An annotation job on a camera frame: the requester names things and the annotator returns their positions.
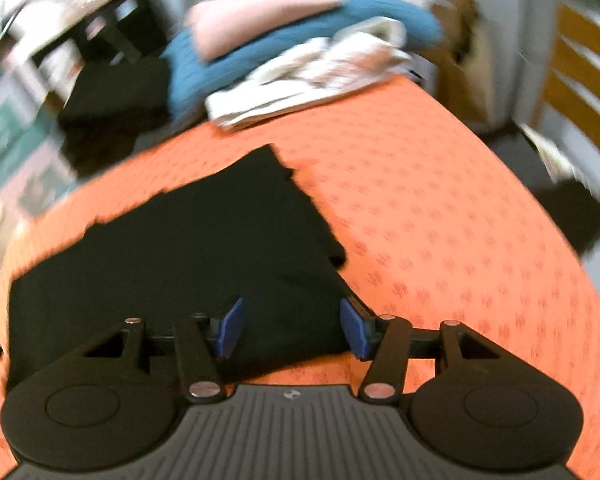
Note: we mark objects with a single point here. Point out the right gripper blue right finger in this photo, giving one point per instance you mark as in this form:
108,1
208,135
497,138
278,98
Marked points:
359,325

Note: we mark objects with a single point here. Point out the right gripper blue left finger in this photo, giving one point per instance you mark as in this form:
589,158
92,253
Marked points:
229,327

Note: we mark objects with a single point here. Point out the black sweater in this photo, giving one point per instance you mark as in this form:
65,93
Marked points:
245,233

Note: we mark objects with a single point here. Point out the black folded clothes pile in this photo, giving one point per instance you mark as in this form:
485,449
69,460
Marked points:
109,107

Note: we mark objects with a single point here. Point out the wooden chair right with clothes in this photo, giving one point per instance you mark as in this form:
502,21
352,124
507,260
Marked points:
555,153

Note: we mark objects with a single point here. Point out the orange flower-pattern table mat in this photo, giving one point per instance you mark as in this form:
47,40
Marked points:
434,227

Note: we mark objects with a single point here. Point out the lower teal pink carton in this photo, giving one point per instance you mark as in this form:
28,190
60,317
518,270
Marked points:
34,174

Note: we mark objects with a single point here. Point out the white quilted jacket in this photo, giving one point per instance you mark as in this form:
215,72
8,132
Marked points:
319,71

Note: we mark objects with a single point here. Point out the brown paper bag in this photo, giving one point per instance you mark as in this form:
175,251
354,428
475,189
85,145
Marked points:
463,59

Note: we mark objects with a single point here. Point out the pink folded garment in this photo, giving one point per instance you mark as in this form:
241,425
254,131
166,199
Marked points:
219,27

